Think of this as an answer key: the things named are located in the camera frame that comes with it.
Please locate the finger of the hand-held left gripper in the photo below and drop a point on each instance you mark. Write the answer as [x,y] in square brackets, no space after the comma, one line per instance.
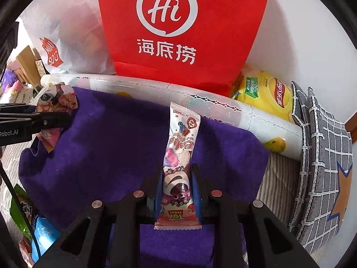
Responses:
[16,108]
[50,121]

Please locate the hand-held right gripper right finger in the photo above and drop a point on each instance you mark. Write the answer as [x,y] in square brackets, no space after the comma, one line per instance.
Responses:
[198,201]

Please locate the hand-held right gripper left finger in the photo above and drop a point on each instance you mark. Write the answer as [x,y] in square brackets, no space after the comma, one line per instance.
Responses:
[157,201]

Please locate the pink cartoon snack packet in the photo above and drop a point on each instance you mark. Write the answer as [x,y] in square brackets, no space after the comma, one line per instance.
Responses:
[60,97]

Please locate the long white pink snack packet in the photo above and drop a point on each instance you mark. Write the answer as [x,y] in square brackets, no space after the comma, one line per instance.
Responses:
[178,145]

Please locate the white plush toy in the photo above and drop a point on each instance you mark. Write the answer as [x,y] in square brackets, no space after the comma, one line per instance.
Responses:
[19,92]

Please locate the purple plush toy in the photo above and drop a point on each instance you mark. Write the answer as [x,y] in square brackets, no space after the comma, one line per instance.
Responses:
[8,75]

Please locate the cardboard boxes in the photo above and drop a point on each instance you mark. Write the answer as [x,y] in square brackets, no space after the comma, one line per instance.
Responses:
[26,61]

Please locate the purple towel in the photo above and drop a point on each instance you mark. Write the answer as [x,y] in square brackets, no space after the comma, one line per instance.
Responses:
[111,145]

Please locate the green snack packet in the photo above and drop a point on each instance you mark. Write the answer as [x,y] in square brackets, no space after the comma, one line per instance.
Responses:
[16,212]

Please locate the striped mattress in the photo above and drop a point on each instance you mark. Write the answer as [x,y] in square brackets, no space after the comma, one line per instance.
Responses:
[279,187]

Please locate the white shopping bag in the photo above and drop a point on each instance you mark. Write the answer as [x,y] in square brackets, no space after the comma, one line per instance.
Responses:
[69,28]

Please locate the rolled fruit print mat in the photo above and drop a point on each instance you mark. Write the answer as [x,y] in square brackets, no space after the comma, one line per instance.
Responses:
[237,109]

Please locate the light blue snack packet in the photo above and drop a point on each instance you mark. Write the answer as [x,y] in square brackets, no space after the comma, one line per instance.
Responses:
[46,234]

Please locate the yellow chip bag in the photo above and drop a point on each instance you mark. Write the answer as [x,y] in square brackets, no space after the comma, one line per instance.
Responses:
[262,97]

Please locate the red paper bag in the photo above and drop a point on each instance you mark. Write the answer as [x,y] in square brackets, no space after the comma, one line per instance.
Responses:
[223,61]

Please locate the wooden frame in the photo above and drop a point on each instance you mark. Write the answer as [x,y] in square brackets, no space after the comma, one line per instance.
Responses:
[352,131]

